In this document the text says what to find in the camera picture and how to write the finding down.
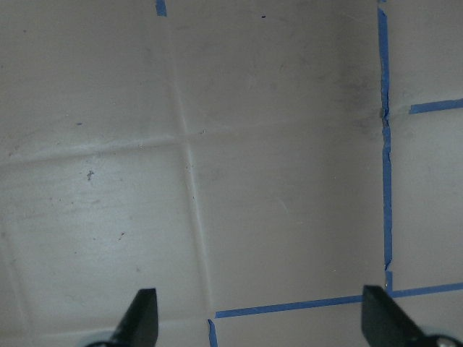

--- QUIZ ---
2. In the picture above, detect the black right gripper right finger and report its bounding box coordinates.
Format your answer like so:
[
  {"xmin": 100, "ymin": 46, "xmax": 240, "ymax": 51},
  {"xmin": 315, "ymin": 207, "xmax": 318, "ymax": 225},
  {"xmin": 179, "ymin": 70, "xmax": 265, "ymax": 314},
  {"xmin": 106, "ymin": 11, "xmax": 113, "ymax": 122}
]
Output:
[{"xmin": 361, "ymin": 286, "xmax": 462, "ymax": 347}]

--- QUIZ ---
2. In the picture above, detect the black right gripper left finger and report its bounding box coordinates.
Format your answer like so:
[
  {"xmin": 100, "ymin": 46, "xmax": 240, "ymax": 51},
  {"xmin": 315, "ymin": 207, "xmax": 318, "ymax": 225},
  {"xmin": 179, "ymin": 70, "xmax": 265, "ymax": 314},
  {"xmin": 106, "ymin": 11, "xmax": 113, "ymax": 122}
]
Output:
[{"xmin": 88, "ymin": 288, "xmax": 159, "ymax": 347}]

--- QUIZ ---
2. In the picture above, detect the brown paper table cover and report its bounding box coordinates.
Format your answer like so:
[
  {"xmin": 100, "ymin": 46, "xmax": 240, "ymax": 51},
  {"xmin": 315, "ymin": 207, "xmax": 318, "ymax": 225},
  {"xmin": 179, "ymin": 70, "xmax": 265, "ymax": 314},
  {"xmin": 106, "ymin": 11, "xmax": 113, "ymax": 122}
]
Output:
[{"xmin": 1, "ymin": 1, "xmax": 462, "ymax": 346}]

